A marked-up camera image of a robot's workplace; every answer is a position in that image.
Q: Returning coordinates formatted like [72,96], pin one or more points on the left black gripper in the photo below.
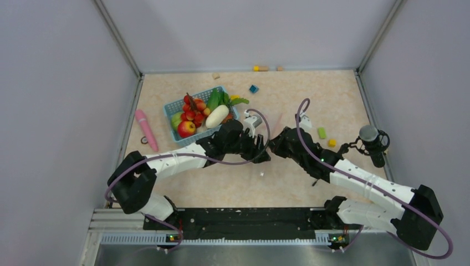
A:
[255,150]

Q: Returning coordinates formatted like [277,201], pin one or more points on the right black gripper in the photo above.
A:
[276,143]

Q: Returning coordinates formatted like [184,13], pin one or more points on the clear pink-dotted zip bag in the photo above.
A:
[274,119]

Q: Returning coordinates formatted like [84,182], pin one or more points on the red cherry bunch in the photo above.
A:
[195,110]

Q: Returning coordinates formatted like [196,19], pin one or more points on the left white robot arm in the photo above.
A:
[132,183]

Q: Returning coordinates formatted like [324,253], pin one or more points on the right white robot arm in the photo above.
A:
[401,210]

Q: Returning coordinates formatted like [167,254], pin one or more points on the red peach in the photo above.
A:
[227,118]

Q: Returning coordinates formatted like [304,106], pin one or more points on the green block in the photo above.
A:
[322,133]

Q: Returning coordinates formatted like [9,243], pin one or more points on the white radish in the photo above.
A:
[217,116]

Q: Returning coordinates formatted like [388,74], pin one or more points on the yellow cube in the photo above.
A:
[332,143]

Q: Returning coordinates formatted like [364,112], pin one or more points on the green leafy vegetable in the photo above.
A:
[220,97]

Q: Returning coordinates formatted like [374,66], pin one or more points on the red yellow apple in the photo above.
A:
[186,129]

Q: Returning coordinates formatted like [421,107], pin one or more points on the blue square block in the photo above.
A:
[253,89]

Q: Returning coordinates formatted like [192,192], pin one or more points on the green apple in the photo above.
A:
[176,120]

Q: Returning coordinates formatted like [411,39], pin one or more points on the black microphone on stand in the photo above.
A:
[371,142]

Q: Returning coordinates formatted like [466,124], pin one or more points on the pink cylindrical bottle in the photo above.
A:
[142,120]

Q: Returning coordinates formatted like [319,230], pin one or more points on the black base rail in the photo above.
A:
[255,226]

